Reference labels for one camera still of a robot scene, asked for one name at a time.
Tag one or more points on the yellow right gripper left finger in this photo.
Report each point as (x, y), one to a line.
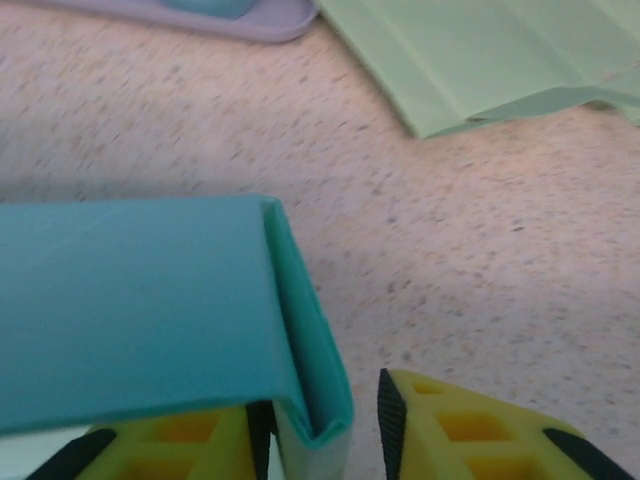
(175, 450)

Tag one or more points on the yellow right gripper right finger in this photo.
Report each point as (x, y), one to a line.
(475, 440)

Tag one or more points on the light blue paper box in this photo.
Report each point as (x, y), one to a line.
(150, 300)

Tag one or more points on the light green paper box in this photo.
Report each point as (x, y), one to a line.
(475, 60)

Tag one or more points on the lavender tray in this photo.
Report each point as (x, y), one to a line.
(280, 25)

